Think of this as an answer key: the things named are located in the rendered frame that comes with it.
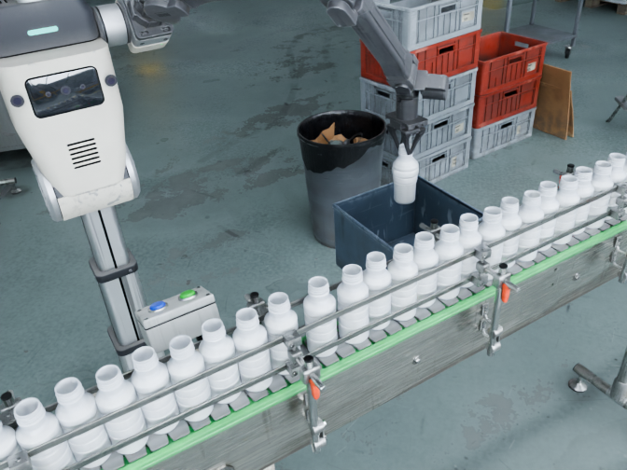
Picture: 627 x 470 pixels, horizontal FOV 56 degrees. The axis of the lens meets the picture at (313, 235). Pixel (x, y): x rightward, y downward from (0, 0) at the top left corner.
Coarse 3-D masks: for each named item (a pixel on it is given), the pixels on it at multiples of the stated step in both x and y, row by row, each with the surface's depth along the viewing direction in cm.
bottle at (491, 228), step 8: (488, 208) 125; (496, 208) 124; (488, 216) 123; (496, 216) 122; (480, 224) 126; (488, 224) 123; (496, 224) 123; (480, 232) 125; (488, 232) 124; (496, 232) 124; (504, 232) 124; (488, 240) 124; (496, 248) 125; (496, 256) 127; (488, 280) 130
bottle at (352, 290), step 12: (348, 276) 108; (360, 276) 108; (348, 288) 109; (360, 288) 110; (348, 300) 109; (360, 300) 110; (348, 312) 111; (360, 312) 111; (348, 324) 113; (360, 324) 113; (360, 336) 114
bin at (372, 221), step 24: (384, 192) 180; (432, 192) 179; (336, 216) 173; (360, 216) 180; (384, 216) 185; (408, 216) 191; (432, 216) 184; (456, 216) 173; (480, 216) 164; (336, 240) 178; (360, 240) 165; (384, 240) 190; (408, 240) 192; (336, 264) 184; (360, 264) 170
